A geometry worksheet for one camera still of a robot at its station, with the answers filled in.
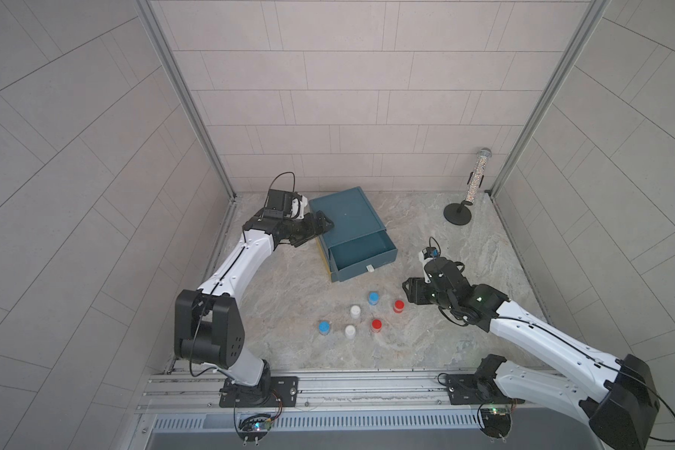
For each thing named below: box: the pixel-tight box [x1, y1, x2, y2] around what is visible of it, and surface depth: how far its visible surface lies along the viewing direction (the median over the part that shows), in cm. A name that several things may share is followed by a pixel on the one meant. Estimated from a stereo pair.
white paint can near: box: [345, 324, 357, 341], surface depth 81 cm
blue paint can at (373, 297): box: [367, 290, 381, 306], surface depth 88 cm
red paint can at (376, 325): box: [371, 318, 383, 333], surface depth 82 cm
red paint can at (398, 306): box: [393, 299, 406, 315], surface depth 86 cm
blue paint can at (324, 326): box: [317, 319, 332, 336], surface depth 82 cm
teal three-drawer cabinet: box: [308, 186, 399, 283], surface depth 82 cm
